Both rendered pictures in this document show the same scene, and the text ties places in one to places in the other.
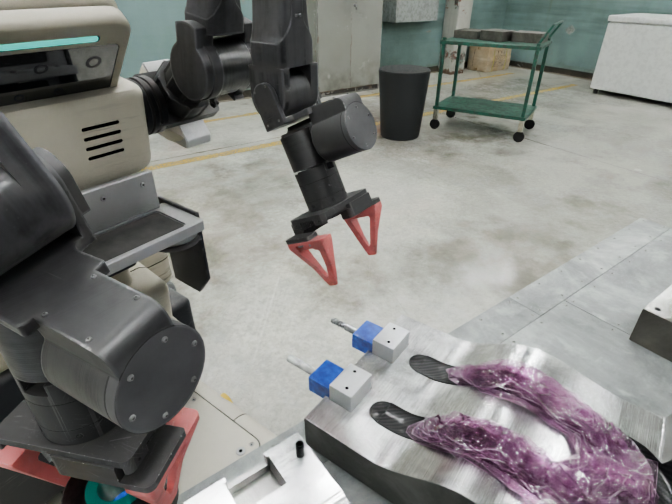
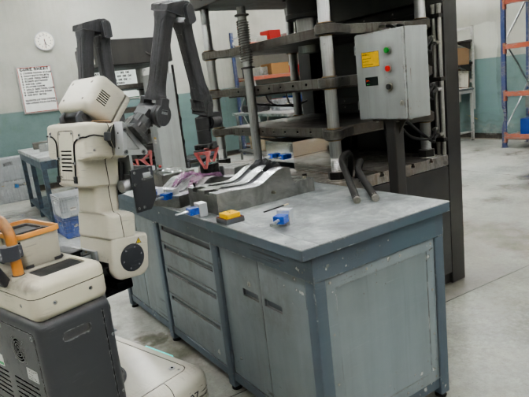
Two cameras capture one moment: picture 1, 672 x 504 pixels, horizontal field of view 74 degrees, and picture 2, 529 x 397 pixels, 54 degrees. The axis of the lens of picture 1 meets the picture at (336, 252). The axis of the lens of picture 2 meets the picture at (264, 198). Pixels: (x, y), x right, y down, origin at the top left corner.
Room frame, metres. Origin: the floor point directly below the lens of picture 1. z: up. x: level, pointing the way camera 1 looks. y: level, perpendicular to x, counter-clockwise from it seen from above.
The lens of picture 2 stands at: (-0.15, 2.29, 1.29)
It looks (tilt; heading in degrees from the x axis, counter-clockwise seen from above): 12 degrees down; 274
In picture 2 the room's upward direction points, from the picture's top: 7 degrees counter-clockwise
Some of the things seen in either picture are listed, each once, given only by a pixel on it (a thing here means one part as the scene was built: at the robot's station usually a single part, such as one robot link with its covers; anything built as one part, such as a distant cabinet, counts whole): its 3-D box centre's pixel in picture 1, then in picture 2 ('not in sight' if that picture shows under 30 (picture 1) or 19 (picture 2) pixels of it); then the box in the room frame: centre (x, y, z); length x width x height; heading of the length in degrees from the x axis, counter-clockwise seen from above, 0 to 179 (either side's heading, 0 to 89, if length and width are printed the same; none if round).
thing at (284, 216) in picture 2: not in sight; (279, 220); (-0.07, 0.52, 0.83); 0.13 x 0.05 x 0.05; 65
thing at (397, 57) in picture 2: not in sight; (397, 186); (-0.64, -0.25, 0.74); 0.31 x 0.22 x 1.47; 126
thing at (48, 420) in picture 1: (80, 390); (205, 139); (0.20, 0.17, 1.11); 0.10 x 0.07 x 0.07; 79
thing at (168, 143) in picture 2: not in sight; (135, 119); (1.88, -4.66, 1.03); 1.54 x 0.94 x 2.06; 124
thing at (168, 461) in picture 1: (141, 462); (209, 154); (0.20, 0.14, 1.04); 0.07 x 0.07 x 0.09; 78
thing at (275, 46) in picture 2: not in sight; (310, 51); (-0.31, -0.99, 1.45); 1.29 x 0.82 x 0.19; 126
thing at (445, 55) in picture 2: not in sight; (370, 131); (-0.68, -1.28, 0.90); 1.31 x 0.16 x 1.80; 126
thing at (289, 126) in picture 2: not in sight; (318, 133); (-0.31, -0.99, 0.96); 1.29 x 0.83 x 0.18; 126
